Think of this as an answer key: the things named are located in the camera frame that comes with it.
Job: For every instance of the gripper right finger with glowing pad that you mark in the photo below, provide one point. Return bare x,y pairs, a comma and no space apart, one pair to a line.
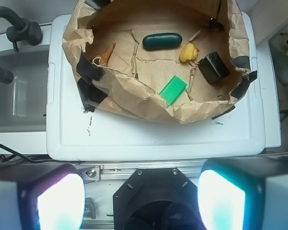
244,193

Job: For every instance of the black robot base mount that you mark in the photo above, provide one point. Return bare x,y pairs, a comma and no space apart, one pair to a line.
156,199

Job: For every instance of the white plastic bin lid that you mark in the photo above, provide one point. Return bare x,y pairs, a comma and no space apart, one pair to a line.
72,134

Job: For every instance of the dark grey toy faucet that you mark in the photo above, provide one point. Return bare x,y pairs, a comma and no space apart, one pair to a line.
21,29

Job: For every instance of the amber brown horn-shaped toy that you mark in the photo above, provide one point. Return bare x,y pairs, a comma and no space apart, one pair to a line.
102,58

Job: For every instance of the green rectangular block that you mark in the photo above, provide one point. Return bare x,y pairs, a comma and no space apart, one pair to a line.
173,89

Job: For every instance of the grey toy sink basin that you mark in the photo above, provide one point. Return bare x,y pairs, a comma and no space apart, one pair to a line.
23,102

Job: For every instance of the brown paper bag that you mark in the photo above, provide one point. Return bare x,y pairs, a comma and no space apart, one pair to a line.
131,83

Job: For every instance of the black plastic cup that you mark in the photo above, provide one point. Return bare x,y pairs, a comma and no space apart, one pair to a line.
213,68

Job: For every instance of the yellow rubber duck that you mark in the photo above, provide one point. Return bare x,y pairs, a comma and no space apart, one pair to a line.
188,53

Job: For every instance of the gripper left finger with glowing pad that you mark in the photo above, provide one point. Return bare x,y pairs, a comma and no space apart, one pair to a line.
43,196

